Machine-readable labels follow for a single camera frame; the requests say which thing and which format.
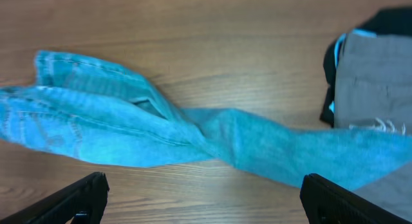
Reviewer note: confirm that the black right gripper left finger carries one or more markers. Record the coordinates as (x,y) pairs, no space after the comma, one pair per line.
(81,202)

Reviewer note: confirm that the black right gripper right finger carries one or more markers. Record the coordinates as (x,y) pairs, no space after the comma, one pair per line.
(325,202)

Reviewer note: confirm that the light blue denim jeans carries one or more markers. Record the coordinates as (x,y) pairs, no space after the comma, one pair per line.
(101,112)

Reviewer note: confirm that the black folded garment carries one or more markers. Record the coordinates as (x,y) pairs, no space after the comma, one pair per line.
(387,21)

